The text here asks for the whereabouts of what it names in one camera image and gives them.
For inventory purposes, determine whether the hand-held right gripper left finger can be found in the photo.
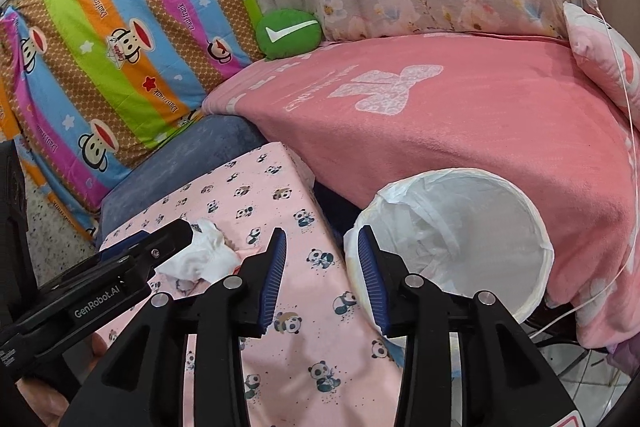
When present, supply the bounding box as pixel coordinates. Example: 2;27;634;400
57;227;288;427

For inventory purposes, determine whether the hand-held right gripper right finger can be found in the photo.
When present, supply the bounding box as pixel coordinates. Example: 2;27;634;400
357;224;581;427

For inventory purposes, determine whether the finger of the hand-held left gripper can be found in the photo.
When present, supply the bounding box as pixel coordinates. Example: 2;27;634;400
127;220;196;279
99;230;152;259

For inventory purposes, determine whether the plain white sock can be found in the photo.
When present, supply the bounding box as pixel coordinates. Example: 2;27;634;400
157;219;242;283

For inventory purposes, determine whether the white lined waste bin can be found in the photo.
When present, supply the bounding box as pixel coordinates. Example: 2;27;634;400
342;169;556;350

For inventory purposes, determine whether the person's left hand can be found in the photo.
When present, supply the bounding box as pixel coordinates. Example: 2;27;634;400
20;334;108;425

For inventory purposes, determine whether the pink panda print cloth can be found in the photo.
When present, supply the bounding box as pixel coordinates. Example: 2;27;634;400
92;142;416;427

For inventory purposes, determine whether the blue grey cushion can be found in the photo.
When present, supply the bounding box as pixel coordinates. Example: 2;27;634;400
97;114;268;248

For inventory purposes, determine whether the black object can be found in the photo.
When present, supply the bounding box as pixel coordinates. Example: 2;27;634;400
0;142;36;323

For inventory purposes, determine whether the pink blanket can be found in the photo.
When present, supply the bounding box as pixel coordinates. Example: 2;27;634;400
200;32;640;350

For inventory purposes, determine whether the colourful striped monkey pillow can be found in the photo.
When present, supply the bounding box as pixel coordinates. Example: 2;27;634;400
0;0;266;240

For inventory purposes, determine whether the green round pillow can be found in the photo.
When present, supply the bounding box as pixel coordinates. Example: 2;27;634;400
255;9;322;60

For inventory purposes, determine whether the pink white pillow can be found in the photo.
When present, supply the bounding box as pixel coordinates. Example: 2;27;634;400
562;2;640;112

